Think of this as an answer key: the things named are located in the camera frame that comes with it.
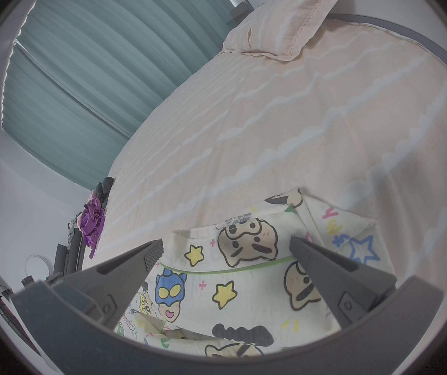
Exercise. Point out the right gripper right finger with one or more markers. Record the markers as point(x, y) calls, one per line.
point(344, 283)

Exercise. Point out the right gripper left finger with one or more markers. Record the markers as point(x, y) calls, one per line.
point(110, 287)

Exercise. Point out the white printed pyjama top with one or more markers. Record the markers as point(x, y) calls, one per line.
point(246, 287)

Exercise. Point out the bed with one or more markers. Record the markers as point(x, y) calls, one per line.
point(305, 111)

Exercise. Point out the black chest of drawers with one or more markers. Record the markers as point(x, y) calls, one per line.
point(73, 248)

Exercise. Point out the purple satin garment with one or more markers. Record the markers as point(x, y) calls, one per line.
point(92, 221)

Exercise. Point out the dark grey garment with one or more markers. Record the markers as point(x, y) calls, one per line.
point(104, 188)

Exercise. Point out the blue-green curtain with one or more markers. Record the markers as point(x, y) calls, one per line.
point(110, 33)
point(51, 123)

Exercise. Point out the cream pillow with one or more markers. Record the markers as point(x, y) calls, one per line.
point(286, 25)

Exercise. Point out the grey bedside table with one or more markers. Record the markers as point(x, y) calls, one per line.
point(241, 12)

